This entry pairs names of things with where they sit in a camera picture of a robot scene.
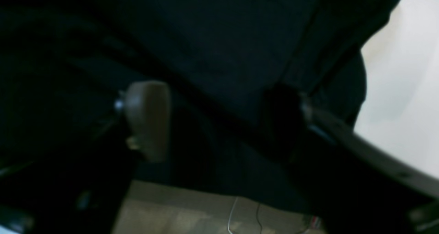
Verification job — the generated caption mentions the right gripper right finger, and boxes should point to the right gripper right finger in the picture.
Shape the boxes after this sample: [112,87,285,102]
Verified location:
[264,85,438,234]

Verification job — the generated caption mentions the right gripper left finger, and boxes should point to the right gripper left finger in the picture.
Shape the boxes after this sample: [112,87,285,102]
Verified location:
[1,81,171,234]

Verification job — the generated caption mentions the black T-shirt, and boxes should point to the black T-shirt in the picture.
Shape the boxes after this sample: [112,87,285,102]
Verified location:
[1,0,400,213]

